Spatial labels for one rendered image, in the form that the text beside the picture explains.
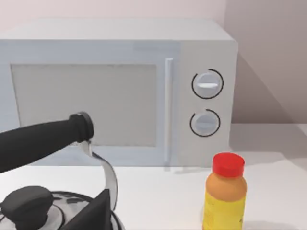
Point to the pale grey microwave knob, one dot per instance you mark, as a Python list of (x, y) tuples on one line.
[(207, 83), (205, 123)]

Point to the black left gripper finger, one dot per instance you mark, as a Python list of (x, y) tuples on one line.
[(98, 210)]

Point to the pale microwave oven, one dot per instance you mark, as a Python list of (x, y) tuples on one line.
[(115, 95)]

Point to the orange bottle with red cap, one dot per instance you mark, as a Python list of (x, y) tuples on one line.
[(224, 194)]

